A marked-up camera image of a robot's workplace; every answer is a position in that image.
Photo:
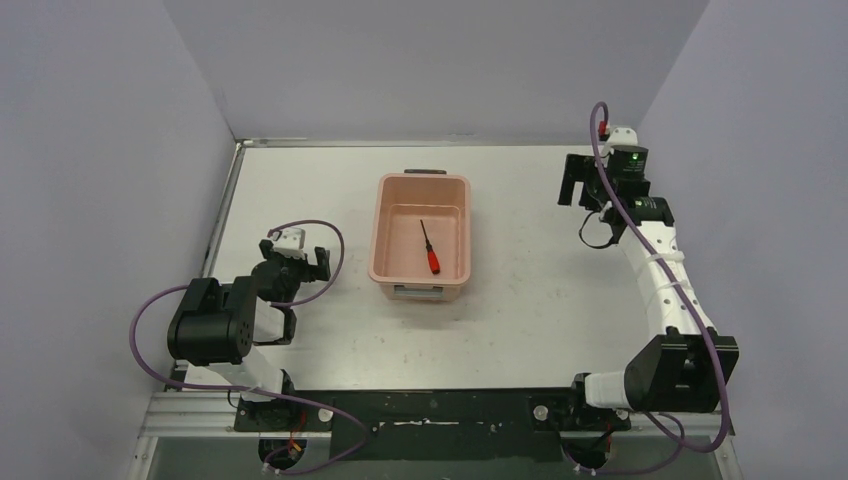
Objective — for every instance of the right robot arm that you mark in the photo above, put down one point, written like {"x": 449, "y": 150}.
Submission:
{"x": 686, "y": 364}

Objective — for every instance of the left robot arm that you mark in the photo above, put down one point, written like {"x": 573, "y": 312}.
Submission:
{"x": 222, "y": 326}

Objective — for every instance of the aluminium frame rail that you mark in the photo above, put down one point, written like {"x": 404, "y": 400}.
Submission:
{"x": 209, "y": 415}

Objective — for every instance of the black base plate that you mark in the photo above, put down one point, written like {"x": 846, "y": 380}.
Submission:
{"x": 533, "y": 423}

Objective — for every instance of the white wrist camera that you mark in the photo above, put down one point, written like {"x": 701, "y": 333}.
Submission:
{"x": 289, "y": 243}
{"x": 620, "y": 136}

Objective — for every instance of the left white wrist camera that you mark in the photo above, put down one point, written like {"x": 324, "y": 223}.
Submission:
{"x": 289, "y": 243}

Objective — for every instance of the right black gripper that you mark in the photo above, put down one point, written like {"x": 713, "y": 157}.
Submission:
{"x": 580, "y": 168}

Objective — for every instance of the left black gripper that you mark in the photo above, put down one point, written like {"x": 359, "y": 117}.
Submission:
{"x": 294, "y": 264}

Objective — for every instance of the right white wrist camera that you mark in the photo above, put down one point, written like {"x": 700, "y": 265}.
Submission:
{"x": 620, "y": 136}

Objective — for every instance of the pink plastic bin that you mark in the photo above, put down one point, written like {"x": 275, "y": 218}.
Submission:
{"x": 398, "y": 258}

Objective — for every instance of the red black screwdriver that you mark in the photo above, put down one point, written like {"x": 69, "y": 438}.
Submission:
{"x": 432, "y": 258}

